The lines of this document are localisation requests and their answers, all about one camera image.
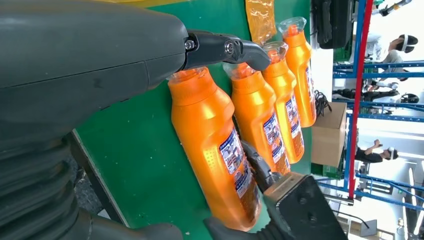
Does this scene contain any cardboard box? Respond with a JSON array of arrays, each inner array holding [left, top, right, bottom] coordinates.
[[310, 101, 348, 169]]

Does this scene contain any person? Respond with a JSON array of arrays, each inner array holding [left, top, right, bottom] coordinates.
[[380, 34, 420, 82], [355, 139, 400, 165]]

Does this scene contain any white table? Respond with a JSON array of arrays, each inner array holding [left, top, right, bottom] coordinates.
[[309, 0, 335, 114]]

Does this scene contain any red metal beam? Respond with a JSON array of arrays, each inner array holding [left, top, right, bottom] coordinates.
[[347, 0, 376, 200]]

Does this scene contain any yellow plastic sheet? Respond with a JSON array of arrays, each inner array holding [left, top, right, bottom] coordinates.
[[99, 0, 278, 46]]

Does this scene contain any black handheld controller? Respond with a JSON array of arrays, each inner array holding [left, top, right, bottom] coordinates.
[[311, 0, 333, 46]]

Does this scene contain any blue metal rack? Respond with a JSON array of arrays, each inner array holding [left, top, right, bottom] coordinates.
[[314, 0, 424, 213]]

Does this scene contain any black carrying case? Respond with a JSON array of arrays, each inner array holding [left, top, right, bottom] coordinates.
[[326, 0, 355, 50]]

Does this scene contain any white humanoid robot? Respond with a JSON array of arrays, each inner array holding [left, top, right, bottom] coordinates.
[[372, 0, 415, 17]]

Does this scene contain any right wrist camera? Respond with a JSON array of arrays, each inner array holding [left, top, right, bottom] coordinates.
[[263, 171, 349, 240]]

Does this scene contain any black cable bundle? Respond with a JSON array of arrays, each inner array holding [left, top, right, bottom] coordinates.
[[312, 89, 333, 118]]

